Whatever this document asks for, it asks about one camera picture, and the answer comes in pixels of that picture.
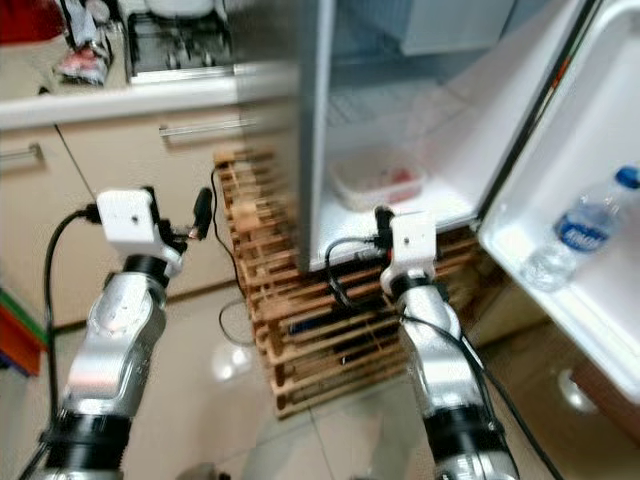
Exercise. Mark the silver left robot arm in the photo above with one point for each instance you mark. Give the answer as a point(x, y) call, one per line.
point(120, 340)

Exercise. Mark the beige kitchen cabinet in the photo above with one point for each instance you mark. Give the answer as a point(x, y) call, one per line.
point(60, 190)

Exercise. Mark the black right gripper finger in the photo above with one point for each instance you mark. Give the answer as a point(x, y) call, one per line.
point(384, 228)

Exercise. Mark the white fridge door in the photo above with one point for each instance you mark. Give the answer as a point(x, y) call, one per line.
point(590, 100)

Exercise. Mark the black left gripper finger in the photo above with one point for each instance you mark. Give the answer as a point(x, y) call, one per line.
point(203, 212)

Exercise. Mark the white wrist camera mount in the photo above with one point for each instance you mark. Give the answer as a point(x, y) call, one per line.
point(412, 240)
point(130, 220)

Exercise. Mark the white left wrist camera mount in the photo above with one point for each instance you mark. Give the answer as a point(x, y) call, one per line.
point(130, 220)

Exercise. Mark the red appliance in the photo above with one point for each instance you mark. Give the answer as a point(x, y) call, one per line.
point(25, 15)

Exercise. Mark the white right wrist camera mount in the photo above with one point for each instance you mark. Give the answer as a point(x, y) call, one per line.
point(412, 240)

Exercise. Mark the pink white cloth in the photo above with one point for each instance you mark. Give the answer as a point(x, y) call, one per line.
point(85, 55)

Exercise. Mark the grey small fridge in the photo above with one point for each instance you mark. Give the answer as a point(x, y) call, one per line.
point(275, 120)

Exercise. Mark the clear water bottle blue label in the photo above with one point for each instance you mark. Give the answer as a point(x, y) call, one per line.
point(580, 230)

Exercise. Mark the clear plastic food container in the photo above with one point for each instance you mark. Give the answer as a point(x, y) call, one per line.
point(370, 190)

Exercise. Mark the orange green blue board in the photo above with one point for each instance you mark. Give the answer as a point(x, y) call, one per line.
point(15, 340)

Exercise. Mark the wooden slatted rack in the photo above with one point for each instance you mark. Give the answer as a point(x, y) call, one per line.
point(310, 320)

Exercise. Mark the white pot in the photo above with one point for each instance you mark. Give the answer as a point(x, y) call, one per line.
point(180, 5)

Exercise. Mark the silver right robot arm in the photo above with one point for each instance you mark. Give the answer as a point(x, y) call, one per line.
point(445, 370)

